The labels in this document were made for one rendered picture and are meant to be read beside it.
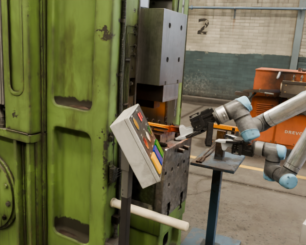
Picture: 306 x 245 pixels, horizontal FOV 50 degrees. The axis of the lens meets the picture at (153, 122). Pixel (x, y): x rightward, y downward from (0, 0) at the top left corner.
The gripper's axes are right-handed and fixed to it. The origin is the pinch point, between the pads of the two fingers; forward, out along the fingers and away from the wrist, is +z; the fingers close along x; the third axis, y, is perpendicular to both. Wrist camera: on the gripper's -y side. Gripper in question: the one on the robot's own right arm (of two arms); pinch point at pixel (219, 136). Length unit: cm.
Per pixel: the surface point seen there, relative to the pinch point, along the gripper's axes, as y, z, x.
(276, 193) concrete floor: 100, -15, 187
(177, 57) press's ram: -42, 31, 3
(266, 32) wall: -105, 125, 740
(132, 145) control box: -9, 12, -72
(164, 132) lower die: 1.8, 30.6, -7.4
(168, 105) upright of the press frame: -9, 45, 24
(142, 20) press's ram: -60, 43, -18
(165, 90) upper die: -23.5, 30.6, -10.0
